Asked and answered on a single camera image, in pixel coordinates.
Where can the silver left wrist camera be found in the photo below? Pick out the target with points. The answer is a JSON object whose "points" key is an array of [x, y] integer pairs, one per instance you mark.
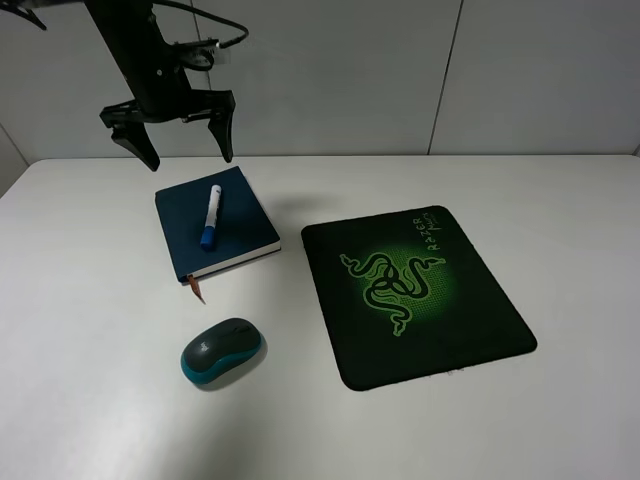
{"points": [[201, 55]]}

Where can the dark blue notebook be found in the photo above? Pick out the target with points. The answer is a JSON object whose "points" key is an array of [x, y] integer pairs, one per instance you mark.
{"points": [[244, 231]]}

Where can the grey teal computer mouse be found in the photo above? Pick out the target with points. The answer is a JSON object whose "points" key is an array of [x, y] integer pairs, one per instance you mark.
{"points": [[219, 349]]}

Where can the blue white marker pen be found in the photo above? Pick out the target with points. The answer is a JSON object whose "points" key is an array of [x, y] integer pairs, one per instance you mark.
{"points": [[207, 239]]}

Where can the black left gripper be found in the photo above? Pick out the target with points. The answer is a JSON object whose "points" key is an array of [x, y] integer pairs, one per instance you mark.
{"points": [[161, 90]]}

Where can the black green Razer mouse pad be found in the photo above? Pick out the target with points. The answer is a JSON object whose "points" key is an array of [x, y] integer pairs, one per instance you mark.
{"points": [[406, 295]]}

